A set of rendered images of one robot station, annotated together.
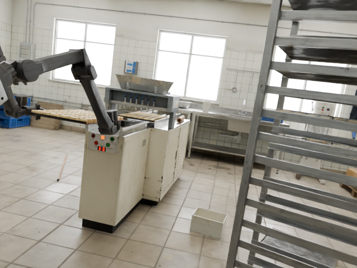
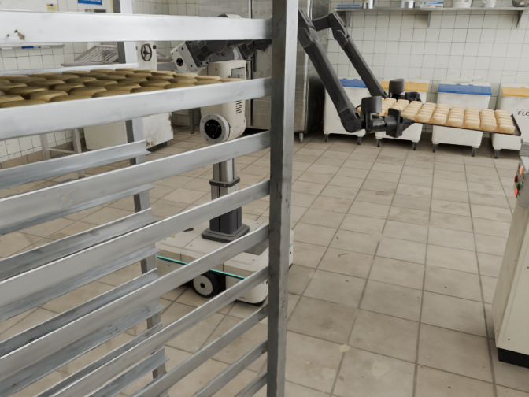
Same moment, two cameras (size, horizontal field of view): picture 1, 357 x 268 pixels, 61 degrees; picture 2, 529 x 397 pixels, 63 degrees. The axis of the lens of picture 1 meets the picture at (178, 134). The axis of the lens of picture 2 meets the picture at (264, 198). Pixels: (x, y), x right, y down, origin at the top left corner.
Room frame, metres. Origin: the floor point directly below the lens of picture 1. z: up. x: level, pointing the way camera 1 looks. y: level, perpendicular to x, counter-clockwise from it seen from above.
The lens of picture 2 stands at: (1.68, -1.23, 1.32)
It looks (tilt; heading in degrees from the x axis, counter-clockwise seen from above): 21 degrees down; 102
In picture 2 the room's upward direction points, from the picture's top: 1 degrees clockwise
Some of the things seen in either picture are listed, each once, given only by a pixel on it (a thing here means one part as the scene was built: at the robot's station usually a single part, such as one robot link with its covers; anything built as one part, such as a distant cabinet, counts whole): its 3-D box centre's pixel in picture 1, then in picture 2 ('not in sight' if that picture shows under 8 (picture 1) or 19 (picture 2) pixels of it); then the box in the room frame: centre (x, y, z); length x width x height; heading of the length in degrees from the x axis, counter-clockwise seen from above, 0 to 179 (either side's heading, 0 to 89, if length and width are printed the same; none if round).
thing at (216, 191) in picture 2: not in sight; (225, 213); (1.01, 0.84, 0.38); 0.13 x 0.13 x 0.40; 79
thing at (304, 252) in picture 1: (299, 247); not in sight; (2.54, -1.22, 0.02); 0.60 x 0.40 x 0.03; 58
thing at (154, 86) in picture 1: (144, 84); not in sight; (3.19, 0.42, 1.25); 0.56 x 0.29 x 0.14; 79
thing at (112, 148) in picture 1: (103, 142); (523, 180); (2.34, 0.58, 0.77); 0.24 x 0.04 x 0.14; 79
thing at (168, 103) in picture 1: (142, 107); not in sight; (3.19, 0.42, 1.01); 0.72 x 0.33 x 0.34; 79
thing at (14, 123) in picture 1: (11, 120); not in sight; (6.19, 3.49, 0.10); 0.60 x 0.40 x 0.20; 169
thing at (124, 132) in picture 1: (156, 121); not in sight; (3.28, 0.26, 0.87); 2.01 x 0.03 x 0.07; 169
